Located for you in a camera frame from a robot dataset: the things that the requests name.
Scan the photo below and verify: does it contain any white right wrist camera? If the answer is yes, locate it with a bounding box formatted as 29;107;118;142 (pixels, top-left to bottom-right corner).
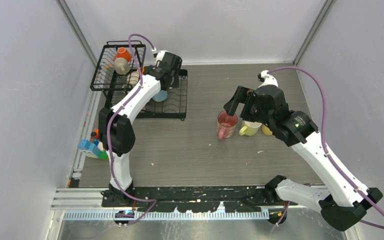
257;70;279;88

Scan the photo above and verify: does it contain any colourful toy block pile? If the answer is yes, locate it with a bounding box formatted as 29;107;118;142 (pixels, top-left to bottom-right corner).
77;128;108;161

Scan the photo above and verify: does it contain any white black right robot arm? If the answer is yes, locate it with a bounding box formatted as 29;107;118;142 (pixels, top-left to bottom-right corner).
223;85;383;232

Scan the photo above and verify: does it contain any light green mug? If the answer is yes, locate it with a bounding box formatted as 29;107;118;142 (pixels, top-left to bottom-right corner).
238;120;262;137

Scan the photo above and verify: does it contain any light blue cup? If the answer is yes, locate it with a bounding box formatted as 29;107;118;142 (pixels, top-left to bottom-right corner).
152;90;168;103

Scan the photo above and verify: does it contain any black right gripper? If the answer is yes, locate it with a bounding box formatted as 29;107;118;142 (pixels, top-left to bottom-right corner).
224;85;273;129

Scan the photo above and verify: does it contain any large pink mug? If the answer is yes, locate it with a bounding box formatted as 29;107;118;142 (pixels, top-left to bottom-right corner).
216;111;238;140

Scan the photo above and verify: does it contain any yellow mug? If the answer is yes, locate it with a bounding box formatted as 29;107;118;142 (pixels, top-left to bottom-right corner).
261;124;273;136

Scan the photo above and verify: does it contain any beige mug top tier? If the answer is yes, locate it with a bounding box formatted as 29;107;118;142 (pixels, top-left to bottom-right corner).
114;57;131;75

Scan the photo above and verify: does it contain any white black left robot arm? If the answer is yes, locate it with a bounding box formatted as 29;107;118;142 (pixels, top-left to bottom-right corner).
98;50;183;207

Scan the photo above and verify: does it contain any black wire dish rack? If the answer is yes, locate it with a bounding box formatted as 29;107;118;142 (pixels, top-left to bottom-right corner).
90;40;188;121

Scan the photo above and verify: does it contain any orange cup top tier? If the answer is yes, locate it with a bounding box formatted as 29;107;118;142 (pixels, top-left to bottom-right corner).
113;47;132;63

